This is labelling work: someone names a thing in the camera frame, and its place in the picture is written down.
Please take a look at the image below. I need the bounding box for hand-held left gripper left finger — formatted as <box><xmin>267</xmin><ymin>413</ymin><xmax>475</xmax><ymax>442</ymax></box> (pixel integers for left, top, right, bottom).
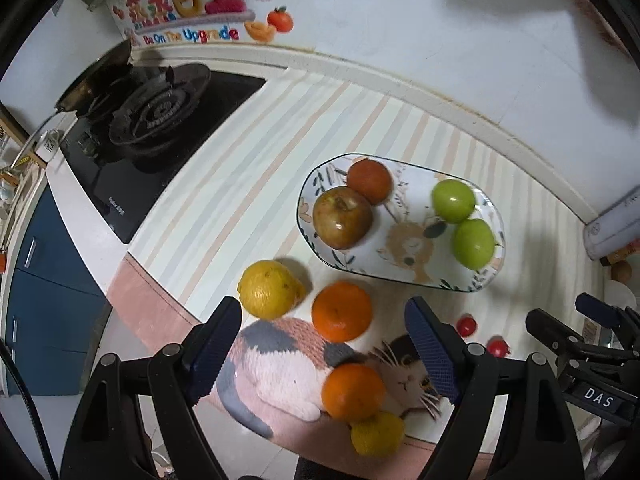
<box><xmin>60</xmin><ymin>296</ymin><xmax>243</xmax><ymax>480</ymax></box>

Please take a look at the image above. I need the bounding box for large yellow lemon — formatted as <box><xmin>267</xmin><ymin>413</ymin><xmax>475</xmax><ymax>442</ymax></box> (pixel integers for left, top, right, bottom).
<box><xmin>237</xmin><ymin>259</ymin><xmax>307</xmax><ymax>321</ymax></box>

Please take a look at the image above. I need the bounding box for white cup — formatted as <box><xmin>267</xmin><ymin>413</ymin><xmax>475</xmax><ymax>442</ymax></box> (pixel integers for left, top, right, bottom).
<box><xmin>32</xmin><ymin>129</ymin><xmax>64</xmax><ymax>164</ymax></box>

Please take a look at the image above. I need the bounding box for striped cat printed mat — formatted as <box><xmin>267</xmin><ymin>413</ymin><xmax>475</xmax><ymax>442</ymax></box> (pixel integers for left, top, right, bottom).
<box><xmin>106</xmin><ymin>72</ymin><xmax>608</xmax><ymax>467</ymax></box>

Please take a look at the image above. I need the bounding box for red orange persimmon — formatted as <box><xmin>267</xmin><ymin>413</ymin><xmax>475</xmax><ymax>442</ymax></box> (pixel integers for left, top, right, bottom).
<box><xmin>347</xmin><ymin>158</ymin><xmax>393</xmax><ymax>206</ymax></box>

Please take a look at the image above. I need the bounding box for colourful wall sticker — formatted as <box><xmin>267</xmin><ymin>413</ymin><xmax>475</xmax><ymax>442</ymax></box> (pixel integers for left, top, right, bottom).
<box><xmin>109</xmin><ymin>0</ymin><xmax>301</xmax><ymax>49</ymax></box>

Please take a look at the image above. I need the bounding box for blue cabinet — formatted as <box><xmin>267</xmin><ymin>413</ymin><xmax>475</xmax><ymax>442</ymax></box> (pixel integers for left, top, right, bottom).
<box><xmin>0</xmin><ymin>184</ymin><xmax>110</xmax><ymax>397</ymax></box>

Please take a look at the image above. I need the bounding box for orange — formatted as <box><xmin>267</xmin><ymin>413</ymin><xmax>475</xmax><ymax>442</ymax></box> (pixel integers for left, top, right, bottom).
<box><xmin>321</xmin><ymin>363</ymin><xmax>387</xmax><ymax>422</ymax></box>
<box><xmin>311</xmin><ymin>281</ymin><xmax>374</xmax><ymax>343</ymax></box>

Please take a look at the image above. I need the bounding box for dark frying pan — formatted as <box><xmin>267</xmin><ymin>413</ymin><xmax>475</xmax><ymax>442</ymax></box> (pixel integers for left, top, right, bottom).
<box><xmin>10</xmin><ymin>39</ymin><xmax>134</xmax><ymax>171</ymax></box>

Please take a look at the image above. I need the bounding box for black cable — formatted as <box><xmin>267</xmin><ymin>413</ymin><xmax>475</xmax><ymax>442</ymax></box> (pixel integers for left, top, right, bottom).
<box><xmin>0</xmin><ymin>339</ymin><xmax>60</xmax><ymax>480</ymax></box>

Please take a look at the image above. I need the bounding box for green apple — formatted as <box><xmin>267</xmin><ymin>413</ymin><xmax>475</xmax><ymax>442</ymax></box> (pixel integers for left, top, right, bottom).
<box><xmin>432</xmin><ymin>179</ymin><xmax>476</xmax><ymax>223</ymax></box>
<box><xmin>453</xmin><ymin>218</ymin><xmax>497</xmax><ymax>269</ymax></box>

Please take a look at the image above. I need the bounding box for brown red apple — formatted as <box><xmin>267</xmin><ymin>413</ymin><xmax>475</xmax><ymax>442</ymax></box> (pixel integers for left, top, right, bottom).
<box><xmin>313</xmin><ymin>186</ymin><xmax>374</xmax><ymax>250</ymax></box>

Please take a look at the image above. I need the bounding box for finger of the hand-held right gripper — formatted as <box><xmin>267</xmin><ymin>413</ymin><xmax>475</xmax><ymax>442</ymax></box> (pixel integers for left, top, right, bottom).
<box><xmin>526</xmin><ymin>308</ymin><xmax>628</xmax><ymax>376</ymax></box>
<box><xmin>575</xmin><ymin>292</ymin><xmax>640</xmax><ymax>356</ymax></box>

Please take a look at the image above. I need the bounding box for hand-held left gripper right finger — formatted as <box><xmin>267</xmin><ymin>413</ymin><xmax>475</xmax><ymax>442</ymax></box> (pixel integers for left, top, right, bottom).
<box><xmin>405</xmin><ymin>296</ymin><xmax>586</xmax><ymax>480</ymax></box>

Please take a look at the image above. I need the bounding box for black gas stove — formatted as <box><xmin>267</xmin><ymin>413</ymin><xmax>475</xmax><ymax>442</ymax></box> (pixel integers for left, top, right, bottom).
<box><xmin>59</xmin><ymin>62</ymin><xmax>266</xmax><ymax>246</ymax></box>

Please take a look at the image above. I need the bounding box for small yellow lemon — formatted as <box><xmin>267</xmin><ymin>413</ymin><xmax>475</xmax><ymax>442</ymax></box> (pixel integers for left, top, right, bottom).
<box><xmin>350</xmin><ymin>411</ymin><xmax>406</xmax><ymax>457</ymax></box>

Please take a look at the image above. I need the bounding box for white box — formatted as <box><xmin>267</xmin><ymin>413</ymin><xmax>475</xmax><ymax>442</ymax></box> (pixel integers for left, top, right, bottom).
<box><xmin>582</xmin><ymin>194</ymin><xmax>640</xmax><ymax>261</ymax></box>

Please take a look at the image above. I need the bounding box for patterned oval plate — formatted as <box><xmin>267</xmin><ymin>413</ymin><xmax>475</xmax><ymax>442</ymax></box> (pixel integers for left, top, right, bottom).
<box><xmin>297</xmin><ymin>153</ymin><xmax>506</xmax><ymax>294</ymax></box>

